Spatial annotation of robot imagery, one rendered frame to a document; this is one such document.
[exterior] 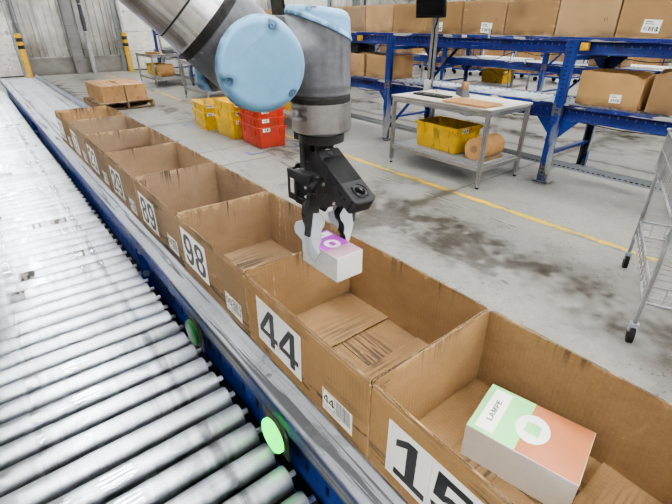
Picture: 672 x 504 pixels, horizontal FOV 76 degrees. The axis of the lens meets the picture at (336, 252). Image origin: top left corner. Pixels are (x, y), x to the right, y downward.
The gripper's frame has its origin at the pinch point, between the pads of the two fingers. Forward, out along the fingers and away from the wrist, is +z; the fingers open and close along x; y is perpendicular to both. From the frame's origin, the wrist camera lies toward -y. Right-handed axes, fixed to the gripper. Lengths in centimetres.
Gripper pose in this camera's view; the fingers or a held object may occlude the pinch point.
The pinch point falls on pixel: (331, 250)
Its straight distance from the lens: 74.5
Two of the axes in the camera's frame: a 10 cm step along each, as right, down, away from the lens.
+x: -7.8, 3.0, -5.5
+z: 0.1, 8.8, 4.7
